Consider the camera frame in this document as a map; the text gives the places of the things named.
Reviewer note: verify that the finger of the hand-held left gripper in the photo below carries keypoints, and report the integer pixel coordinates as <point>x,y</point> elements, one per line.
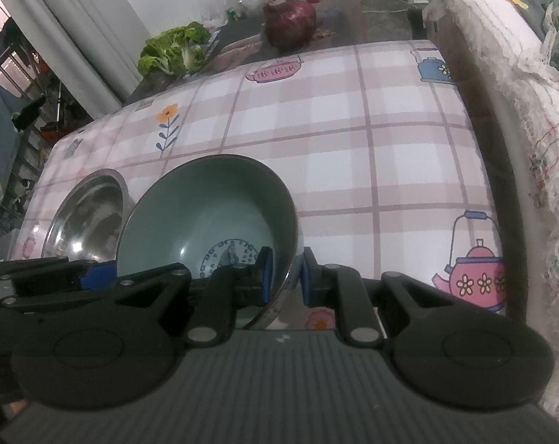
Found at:
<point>92,277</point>

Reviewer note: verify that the green ceramic bowl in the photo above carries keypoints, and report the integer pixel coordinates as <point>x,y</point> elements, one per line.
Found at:
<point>191,222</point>

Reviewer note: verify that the clear plastic bag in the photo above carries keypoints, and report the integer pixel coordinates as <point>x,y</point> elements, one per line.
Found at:
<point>228,2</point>

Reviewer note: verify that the green lettuce head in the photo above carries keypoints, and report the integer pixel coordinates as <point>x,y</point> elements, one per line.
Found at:
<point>168,48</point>

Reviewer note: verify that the floral patterned tablecloth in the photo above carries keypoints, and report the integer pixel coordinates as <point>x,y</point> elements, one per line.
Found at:
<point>353,148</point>

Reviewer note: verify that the metal clothes rack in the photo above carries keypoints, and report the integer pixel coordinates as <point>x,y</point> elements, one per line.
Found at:
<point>34,101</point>

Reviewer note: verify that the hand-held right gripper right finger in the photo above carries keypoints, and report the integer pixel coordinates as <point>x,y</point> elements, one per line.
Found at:
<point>308,280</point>

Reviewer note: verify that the small steel bowl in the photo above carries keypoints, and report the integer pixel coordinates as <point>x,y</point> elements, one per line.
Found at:
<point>85,222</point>

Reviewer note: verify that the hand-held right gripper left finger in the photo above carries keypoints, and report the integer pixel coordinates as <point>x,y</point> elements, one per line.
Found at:
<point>266,277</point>

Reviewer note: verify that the white curtain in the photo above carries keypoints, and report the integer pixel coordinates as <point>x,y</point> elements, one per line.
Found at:
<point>76,18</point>

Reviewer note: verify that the purple cabbage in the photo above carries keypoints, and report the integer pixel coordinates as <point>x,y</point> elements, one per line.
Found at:
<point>288,25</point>

